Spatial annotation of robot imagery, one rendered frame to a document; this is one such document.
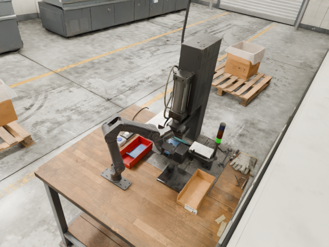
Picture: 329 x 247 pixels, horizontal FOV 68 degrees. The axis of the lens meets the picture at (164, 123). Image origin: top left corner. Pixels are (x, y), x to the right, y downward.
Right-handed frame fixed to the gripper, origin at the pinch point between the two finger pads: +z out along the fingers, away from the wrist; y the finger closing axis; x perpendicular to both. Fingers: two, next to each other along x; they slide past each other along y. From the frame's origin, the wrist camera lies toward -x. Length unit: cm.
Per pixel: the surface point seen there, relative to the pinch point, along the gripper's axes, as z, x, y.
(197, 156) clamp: 8.4, -19.7, 9.1
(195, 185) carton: 6.0, -27.8, -9.0
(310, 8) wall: 492, -18, 790
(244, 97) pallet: 208, 0, 190
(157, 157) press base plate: 10.0, 4.5, -3.6
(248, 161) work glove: 23, -50, 26
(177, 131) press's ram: -11.3, -5.7, 12.1
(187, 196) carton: 1.0, -27.3, -17.7
